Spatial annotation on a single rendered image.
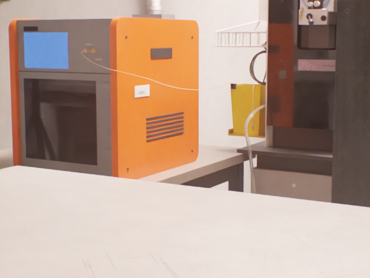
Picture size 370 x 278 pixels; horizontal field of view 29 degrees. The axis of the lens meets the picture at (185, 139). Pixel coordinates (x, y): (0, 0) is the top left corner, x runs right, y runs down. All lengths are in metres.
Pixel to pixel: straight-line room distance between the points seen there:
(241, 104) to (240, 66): 1.24
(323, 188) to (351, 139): 0.83
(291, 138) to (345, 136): 0.95
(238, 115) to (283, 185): 0.29
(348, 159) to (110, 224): 0.70
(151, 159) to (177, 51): 0.32
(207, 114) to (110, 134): 1.85
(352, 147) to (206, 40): 2.37
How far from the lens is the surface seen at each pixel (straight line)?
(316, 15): 2.07
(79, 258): 0.61
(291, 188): 2.18
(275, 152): 2.17
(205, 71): 3.63
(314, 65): 2.18
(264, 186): 2.21
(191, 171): 2.02
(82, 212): 0.76
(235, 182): 2.39
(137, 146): 1.88
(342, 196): 1.34
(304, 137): 2.24
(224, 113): 3.60
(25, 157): 2.03
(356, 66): 1.31
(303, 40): 2.20
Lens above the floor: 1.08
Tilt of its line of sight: 8 degrees down
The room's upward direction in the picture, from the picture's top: straight up
